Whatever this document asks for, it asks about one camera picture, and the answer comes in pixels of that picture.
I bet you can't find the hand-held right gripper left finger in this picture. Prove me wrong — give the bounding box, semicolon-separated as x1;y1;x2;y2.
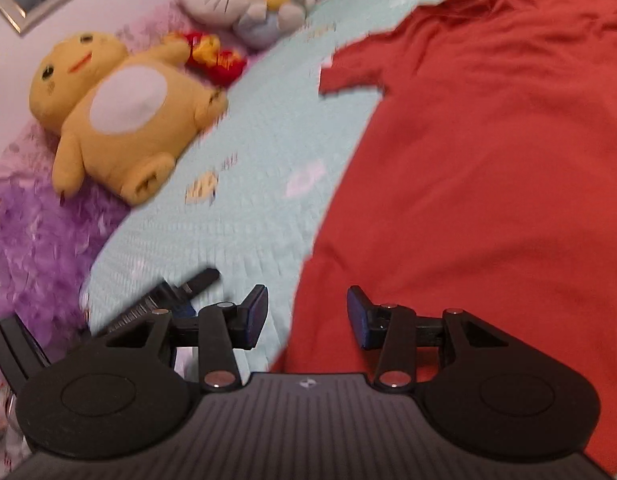
106;284;269;393

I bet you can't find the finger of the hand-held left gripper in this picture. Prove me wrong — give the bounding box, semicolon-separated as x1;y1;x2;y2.
181;267;222;297

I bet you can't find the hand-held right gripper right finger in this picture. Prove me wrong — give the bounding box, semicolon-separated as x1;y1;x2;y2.
347;285;509;393

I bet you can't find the red long-sleeved shirt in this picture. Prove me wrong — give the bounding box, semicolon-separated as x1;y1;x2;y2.
268;0;617;476

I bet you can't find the purple fluffy blanket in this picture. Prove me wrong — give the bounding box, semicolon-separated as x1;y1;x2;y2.
0;0;269;356

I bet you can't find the mint quilted bee-print bedspread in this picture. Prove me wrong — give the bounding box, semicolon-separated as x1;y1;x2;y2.
81;0;617;376

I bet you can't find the yellow plush toy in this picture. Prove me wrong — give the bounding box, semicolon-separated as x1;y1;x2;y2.
28;31;229;207

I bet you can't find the small red yellow bear plush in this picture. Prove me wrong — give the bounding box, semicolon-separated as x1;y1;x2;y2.
168;31;248;86

